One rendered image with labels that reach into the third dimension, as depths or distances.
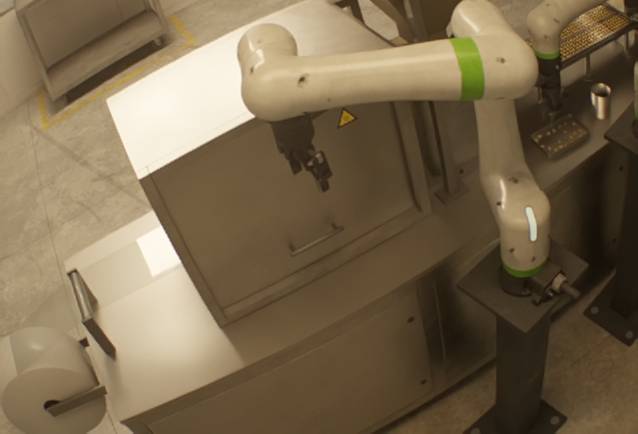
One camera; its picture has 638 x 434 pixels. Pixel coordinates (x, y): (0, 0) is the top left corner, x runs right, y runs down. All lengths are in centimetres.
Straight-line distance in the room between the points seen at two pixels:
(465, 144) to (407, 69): 96
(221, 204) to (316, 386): 62
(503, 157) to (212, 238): 73
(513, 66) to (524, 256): 49
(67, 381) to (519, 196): 142
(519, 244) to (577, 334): 122
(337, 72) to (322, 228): 80
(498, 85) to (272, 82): 39
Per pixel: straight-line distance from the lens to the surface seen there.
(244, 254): 188
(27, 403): 225
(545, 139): 226
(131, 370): 200
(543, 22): 192
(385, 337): 205
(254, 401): 201
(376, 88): 121
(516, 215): 152
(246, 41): 131
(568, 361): 265
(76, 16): 555
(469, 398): 259
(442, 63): 123
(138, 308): 213
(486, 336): 240
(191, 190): 171
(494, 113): 152
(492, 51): 125
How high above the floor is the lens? 225
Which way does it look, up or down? 40 degrees down
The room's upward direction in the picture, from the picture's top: 19 degrees counter-clockwise
